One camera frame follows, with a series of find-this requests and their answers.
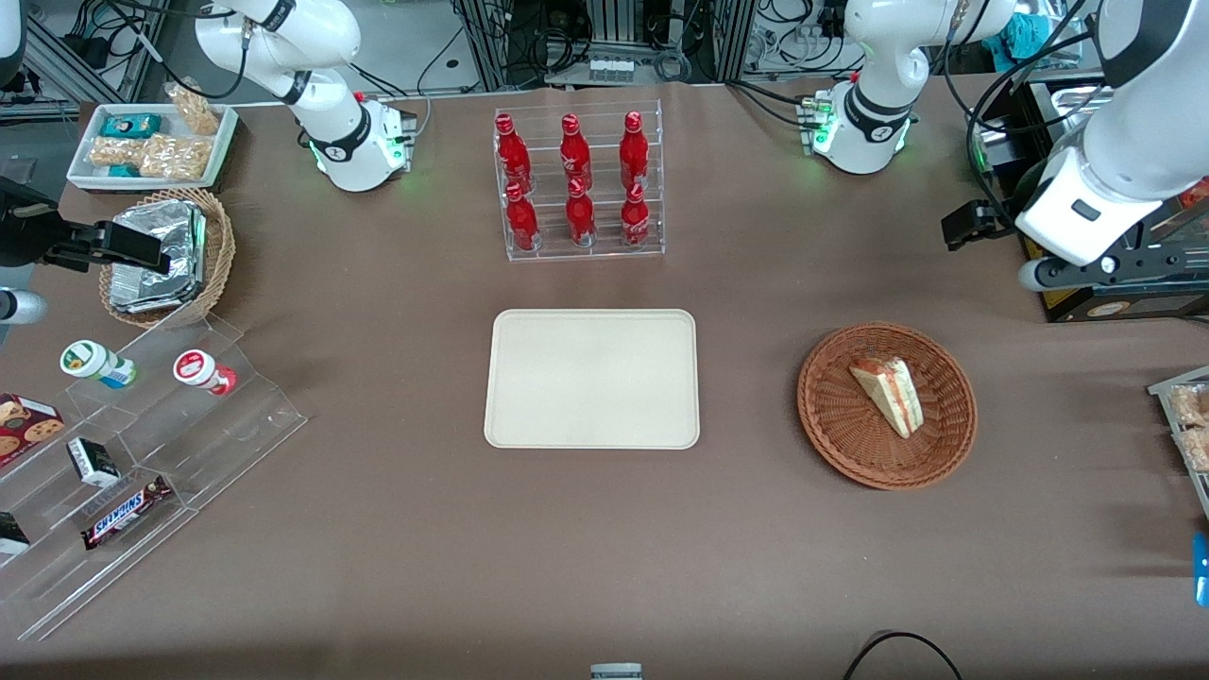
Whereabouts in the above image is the silver metal snack tray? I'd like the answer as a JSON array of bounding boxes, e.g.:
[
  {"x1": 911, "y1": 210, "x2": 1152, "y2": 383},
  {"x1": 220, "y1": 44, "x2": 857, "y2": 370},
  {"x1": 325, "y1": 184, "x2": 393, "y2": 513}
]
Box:
[{"x1": 1147, "y1": 365, "x2": 1209, "y2": 522}]

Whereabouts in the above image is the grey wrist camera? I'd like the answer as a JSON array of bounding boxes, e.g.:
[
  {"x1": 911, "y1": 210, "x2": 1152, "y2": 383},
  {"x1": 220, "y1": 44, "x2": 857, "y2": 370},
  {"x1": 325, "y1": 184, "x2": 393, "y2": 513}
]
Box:
[
  {"x1": 1017, "y1": 257, "x2": 1074, "y2": 293},
  {"x1": 0, "y1": 287, "x2": 49, "y2": 328}
]

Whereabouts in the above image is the foil-wrapped food pack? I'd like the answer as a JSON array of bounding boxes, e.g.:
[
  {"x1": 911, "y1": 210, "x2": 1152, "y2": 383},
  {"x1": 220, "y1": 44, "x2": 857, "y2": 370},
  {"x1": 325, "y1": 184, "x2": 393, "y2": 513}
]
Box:
[
  {"x1": 111, "y1": 199, "x2": 208, "y2": 275},
  {"x1": 108, "y1": 260, "x2": 207, "y2": 315}
]

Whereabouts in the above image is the teal snack packet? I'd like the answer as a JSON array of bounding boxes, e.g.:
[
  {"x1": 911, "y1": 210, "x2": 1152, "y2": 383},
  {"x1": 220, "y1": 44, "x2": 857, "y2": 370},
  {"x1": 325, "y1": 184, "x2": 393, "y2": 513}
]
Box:
[{"x1": 99, "y1": 112, "x2": 163, "y2": 141}]

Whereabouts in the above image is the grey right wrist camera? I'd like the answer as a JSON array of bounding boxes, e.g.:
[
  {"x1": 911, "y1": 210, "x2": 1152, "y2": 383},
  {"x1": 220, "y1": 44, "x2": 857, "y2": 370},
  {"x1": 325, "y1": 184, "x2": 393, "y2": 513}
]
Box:
[{"x1": 0, "y1": 287, "x2": 49, "y2": 328}]

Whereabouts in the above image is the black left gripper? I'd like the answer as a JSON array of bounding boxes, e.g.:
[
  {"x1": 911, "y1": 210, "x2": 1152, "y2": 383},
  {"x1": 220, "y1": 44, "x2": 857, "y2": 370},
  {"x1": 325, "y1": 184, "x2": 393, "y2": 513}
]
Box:
[{"x1": 942, "y1": 199, "x2": 1209, "y2": 294}]

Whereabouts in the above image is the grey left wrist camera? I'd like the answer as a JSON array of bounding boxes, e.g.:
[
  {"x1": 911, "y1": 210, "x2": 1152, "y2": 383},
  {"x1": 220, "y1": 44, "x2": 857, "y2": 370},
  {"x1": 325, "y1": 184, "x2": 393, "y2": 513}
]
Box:
[{"x1": 1017, "y1": 257, "x2": 1074, "y2": 293}]

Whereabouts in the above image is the triangle sandwich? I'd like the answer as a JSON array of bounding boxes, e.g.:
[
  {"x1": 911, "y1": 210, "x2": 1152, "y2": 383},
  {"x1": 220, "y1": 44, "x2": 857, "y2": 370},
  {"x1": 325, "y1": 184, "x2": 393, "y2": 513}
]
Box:
[{"x1": 847, "y1": 355, "x2": 925, "y2": 441}]

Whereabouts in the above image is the deep tan wicker basket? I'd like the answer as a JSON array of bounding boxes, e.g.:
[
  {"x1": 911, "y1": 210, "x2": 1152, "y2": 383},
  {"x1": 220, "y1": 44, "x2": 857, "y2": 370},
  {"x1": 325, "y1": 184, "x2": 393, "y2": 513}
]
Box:
[{"x1": 98, "y1": 186, "x2": 238, "y2": 331}]

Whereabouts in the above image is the teal cloth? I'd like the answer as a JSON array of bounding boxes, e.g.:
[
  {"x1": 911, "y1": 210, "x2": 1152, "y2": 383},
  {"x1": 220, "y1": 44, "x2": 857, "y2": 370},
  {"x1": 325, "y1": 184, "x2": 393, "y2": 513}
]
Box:
[{"x1": 981, "y1": 11, "x2": 1044, "y2": 74}]

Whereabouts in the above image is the clear bag of puffed snacks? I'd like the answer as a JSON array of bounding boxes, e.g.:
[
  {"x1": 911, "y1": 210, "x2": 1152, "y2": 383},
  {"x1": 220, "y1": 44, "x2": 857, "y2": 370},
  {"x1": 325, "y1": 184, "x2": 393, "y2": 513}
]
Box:
[
  {"x1": 89, "y1": 136, "x2": 145, "y2": 170},
  {"x1": 164, "y1": 82, "x2": 222, "y2": 136},
  {"x1": 139, "y1": 133, "x2": 213, "y2": 182}
]

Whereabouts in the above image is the round brown wicker basket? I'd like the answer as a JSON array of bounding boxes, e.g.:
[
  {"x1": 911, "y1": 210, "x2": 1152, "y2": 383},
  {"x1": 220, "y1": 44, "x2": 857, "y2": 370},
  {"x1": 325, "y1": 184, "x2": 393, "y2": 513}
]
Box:
[{"x1": 796, "y1": 322, "x2": 979, "y2": 491}]

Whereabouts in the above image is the red cola bottle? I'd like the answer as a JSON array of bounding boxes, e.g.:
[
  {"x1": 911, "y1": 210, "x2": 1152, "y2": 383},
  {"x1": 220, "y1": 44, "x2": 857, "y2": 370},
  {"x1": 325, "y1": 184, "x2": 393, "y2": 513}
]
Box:
[
  {"x1": 565, "y1": 178, "x2": 599, "y2": 249},
  {"x1": 619, "y1": 110, "x2": 654, "y2": 193},
  {"x1": 620, "y1": 181, "x2": 654, "y2": 249},
  {"x1": 504, "y1": 181, "x2": 542, "y2": 253},
  {"x1": 559, "y1": 113, "x2": 595, "y2": 193},
  {"x1": 495, "y1": 113, "x2": 533, "y2": 196}
]

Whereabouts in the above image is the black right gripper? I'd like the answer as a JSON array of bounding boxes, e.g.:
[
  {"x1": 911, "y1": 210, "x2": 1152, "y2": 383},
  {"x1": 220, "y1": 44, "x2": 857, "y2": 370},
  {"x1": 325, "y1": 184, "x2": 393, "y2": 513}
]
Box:
[{"x1": 0, "y1": 177, "x2": 173, "y2": 277}]

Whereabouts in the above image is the white rectangular snack tray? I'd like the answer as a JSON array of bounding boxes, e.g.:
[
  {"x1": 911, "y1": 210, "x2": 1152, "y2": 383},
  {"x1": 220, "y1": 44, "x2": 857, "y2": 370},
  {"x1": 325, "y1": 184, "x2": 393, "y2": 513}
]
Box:
[{"x1": 65, "y1": 101, "x2": 240, "y2": 194}]

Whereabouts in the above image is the black looped cable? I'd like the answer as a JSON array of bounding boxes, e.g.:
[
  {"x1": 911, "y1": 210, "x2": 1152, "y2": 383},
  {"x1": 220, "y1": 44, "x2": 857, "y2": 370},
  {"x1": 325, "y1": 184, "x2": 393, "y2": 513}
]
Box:
[{"x1": 843, "y1": 630, "x2": 965, "y2": 680}]

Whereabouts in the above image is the small black white box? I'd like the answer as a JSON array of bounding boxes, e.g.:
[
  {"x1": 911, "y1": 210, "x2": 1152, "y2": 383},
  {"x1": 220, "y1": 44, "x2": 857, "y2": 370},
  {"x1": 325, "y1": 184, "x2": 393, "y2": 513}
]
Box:
[{"x1": 65, "y1": 436, "x2": 122, "y2": 489}]

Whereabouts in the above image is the clear acrylic bottle rack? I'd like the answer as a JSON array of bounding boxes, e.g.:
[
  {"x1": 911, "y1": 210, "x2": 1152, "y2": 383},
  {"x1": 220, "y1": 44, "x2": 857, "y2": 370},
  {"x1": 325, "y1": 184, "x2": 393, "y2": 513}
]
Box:
[{"x1": 492, "y1": 98, "x2": 667, "y2": 264}]

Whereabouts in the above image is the clear acrylic stepped shelf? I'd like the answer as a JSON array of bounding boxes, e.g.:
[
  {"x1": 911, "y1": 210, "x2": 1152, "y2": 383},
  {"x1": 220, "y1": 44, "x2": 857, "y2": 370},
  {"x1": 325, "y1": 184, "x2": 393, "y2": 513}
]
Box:
[{"x1": 0, "y1": 314, "x2": 309, "y2": 644}]

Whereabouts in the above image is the green-lid yogurt cup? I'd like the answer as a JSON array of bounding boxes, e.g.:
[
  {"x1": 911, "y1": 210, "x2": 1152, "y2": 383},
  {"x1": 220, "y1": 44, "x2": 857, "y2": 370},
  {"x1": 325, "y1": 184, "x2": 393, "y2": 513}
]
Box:
[{"x1": 60, "y1": 339, "x2": 138, "y2": 390}]

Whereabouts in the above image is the beige plastic tray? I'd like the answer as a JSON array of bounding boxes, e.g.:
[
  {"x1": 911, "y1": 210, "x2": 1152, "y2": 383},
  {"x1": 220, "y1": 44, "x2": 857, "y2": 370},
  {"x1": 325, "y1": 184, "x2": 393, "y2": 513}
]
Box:
[{"x1": 483, "y1": 308, "x2": 702, "y2": 451}]

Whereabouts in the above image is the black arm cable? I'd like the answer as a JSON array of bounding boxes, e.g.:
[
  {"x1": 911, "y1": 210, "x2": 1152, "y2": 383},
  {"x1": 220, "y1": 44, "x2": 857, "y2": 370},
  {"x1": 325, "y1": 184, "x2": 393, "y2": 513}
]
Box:
[{"x1": 943, "y1": 0, "x2": 1120, "y2": 211}]

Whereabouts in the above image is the brown Snickers bar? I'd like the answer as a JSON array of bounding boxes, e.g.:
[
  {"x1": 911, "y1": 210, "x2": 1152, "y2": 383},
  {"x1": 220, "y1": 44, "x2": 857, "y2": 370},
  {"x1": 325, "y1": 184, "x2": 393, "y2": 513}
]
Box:
[{"x1": 79, "y1": 474, "x2": 175, "y2": 552}]

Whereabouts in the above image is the red-lid yogurt cup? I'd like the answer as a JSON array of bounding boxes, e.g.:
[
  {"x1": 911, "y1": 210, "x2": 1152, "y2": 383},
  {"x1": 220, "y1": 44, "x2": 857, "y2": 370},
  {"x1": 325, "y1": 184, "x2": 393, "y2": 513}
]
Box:
[{"x1": 172, "y1": 348, "x2": 239, "y2": 397}]

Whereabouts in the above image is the red cookie box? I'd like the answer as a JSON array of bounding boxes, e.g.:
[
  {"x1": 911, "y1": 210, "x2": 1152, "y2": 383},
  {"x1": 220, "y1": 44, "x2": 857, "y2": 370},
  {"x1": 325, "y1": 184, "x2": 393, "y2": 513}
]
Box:
[{"x1": 0, "y1": 392, "x2": 68, "y2": 469}]

